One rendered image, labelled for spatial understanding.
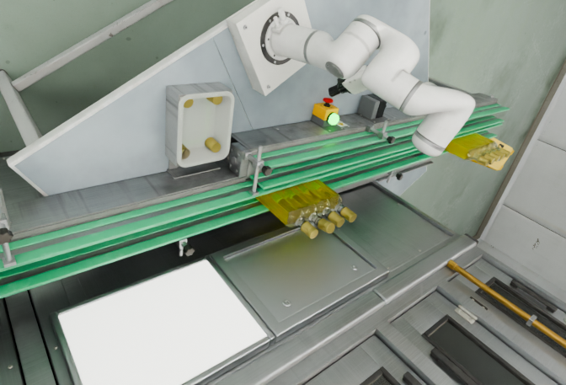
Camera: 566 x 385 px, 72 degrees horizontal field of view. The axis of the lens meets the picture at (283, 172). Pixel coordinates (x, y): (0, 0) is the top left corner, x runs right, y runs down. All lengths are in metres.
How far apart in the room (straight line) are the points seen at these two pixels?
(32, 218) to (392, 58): 0.95
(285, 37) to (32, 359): 1.00
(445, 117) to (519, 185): 6.29
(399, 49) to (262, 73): 0.43
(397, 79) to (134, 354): 0.88
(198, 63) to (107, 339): 0.75
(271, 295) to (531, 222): 6.49
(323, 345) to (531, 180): 6.33
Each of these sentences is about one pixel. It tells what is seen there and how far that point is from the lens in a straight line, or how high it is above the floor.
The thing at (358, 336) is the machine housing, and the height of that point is 1.42.
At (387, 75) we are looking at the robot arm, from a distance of 1.00.
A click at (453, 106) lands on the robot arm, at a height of 1.35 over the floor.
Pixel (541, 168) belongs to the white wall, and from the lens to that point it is 7.13.
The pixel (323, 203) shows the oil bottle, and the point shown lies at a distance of 1.28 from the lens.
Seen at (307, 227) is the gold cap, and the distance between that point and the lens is 1.18.
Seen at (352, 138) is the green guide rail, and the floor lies 0.91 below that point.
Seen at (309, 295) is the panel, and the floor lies 1.26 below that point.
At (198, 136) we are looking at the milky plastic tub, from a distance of 1.25.
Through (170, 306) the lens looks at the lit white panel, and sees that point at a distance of 1.11.
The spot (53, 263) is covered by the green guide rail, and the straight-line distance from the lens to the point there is 1.13.
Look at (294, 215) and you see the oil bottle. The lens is 1.20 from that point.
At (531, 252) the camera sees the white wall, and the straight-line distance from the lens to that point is 7.57.
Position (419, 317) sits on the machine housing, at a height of 1.47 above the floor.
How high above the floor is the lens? 1.75
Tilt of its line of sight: 39 degrees down
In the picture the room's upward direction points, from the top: 128 degrees clockwise
